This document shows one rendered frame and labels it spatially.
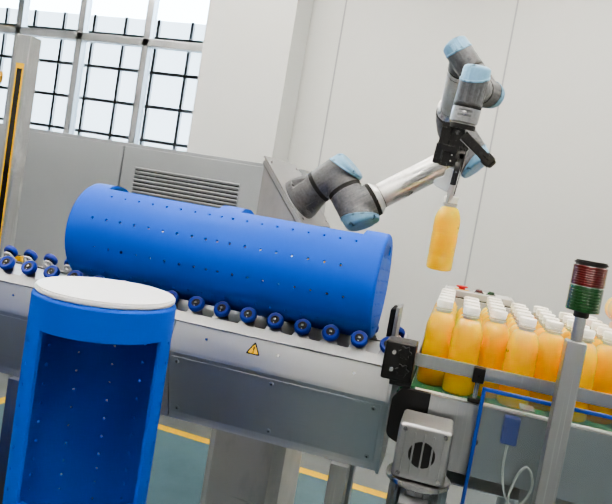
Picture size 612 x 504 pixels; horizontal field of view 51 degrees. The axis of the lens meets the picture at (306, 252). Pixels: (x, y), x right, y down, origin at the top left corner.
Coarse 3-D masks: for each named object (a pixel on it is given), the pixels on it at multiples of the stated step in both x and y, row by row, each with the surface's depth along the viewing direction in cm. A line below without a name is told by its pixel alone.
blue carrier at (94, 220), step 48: (96, 192) 183; (96, 240) 177; (144, 240) 173; (192, 240) 170; (240, 240) 168; (288, 240) 166; (336, 240) 165; (384, 240) 165; (192, 288) 174; (240, 288) 168; (288, 288) 164; (336, 288) 161; (384, 288) 178
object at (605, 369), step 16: (560, 320) 172; (544, 336) 149; (560, 336) 149; (544, 352) 148; (560, 352) 147; (592, 352) 143; (608, 352) 145; (544, 368) 148; (592, 368) 142; (608, 368) 144; (592, 384) 144; (608, 384) 144
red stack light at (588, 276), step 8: (576, 264) 126; (576, 272) 125; (584, 272) 124; (592, 272) 123; (600, 272) 123; (576, 280) 125; (584, 280) 124; (592, 280) 123; (600, 280) 123; (600, 288) 124
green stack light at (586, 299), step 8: (576, 288) 125; (584, 288) 124; (592, 288) 123; (568, 296) 127; (576, 296) 125; (584, 296) 124; (592, 296) 123; (600, 296) 124; (568, 304) 126; (576, 304) 125; (584, 304) 124; (592, 304) 124; (600, 304) 124; (584, 312) 124; (592, 312) 124
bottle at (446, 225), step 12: (444, 204) 177; (456, 204) 176; (444, 216) 175; (456, 216) 175; (444, 228) 175; (456, 228) 176; (432, 240) 178; (444, 240) 175; (456, 240) 177; (432, 252) 177; (444, 252) 176; (432, 264) 178; (444, 264) 177
